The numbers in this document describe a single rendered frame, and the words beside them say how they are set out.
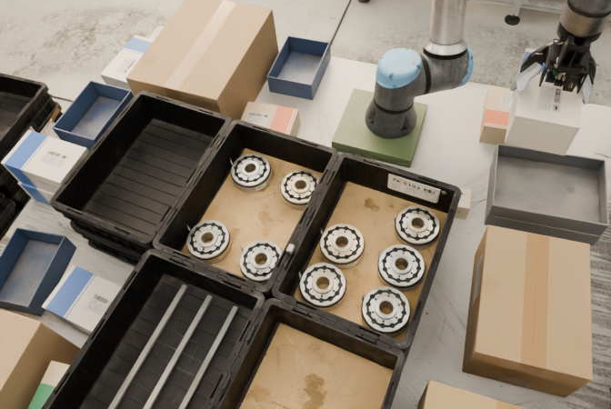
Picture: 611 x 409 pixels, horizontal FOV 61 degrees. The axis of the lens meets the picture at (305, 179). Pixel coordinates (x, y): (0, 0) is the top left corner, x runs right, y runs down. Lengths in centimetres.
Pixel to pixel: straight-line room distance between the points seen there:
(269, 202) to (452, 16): 66
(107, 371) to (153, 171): 52
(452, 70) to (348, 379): 84
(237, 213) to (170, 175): 23
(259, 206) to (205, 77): 44
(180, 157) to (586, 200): 107
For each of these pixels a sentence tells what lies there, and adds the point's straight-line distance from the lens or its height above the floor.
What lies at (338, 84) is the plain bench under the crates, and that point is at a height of 70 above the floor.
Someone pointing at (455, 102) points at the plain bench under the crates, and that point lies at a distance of 171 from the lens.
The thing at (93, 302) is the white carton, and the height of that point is 79.
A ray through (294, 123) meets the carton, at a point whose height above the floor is 77.
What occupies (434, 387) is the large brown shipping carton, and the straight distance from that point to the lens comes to 108.
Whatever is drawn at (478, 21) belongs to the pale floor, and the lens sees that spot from 313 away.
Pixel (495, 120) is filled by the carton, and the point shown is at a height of 77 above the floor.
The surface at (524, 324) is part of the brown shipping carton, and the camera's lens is 120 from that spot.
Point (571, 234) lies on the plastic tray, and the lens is 148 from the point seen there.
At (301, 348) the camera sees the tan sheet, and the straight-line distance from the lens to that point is 117.
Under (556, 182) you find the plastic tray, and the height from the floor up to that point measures 75.
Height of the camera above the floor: 195
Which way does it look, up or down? 56 degrees down
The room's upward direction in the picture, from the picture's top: 8 degrees counter-clockwise
